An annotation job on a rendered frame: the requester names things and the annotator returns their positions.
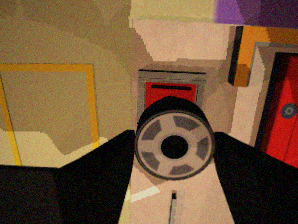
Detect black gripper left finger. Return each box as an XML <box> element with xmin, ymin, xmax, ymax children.
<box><xmin>0</xmin><ymin>130</ymin><xmax>135</xmax><ymax>224</ymax></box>

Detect yellow rectangular outline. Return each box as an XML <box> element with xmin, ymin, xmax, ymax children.
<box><xmin>0</xmin><ymin>63</ymin><xmax>99</xmax><ymax>165</ymax></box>

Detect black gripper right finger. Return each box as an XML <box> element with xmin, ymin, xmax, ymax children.
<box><xmin>213</xmin><ymin>132</ymin><xmax>298</xmax><ymax>224</ymax></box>

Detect black wheel with grey hub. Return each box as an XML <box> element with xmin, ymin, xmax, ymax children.
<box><xmin>134</xmin><ymin>97</ymin><xmax>215</xmax><ymax>180</ymax></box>

